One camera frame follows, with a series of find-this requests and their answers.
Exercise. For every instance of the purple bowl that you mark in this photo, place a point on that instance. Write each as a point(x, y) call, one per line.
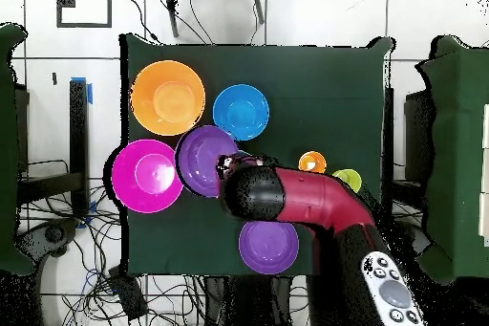
point(198, 159)
point(268, 247)

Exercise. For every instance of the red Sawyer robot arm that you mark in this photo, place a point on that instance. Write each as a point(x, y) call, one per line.
point(317, 199)

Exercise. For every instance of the blue bowl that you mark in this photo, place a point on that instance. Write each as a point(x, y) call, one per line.
point(244, 110)

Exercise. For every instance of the orange cup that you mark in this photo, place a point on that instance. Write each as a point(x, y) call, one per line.
point(312, 160)

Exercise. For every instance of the dark green table cloth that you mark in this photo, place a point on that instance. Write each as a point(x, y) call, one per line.
point(324, 112)

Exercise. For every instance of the pink bowl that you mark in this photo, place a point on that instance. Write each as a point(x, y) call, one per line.
point(147, 176)

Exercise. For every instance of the orange bowl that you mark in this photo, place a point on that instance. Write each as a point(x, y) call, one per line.
point(168, 97)

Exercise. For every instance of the yellow cup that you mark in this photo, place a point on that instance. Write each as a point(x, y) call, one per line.
point(350, 177)

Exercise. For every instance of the blue tape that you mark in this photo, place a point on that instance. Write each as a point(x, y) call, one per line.
point(90, 93)

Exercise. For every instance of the black power adapter box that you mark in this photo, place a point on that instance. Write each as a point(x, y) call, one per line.
point(128, 293)

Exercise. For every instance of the green cloth covered table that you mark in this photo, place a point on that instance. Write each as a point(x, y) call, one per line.
point(7, 150)
point(458, 150)

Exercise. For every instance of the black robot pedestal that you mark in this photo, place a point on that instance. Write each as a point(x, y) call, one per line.
point(248, 303)

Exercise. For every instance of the black table frame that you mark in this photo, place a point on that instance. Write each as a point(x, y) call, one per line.
point(78, 142)

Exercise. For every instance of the black square floor frame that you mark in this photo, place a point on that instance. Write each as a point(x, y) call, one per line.
point(109, 4)

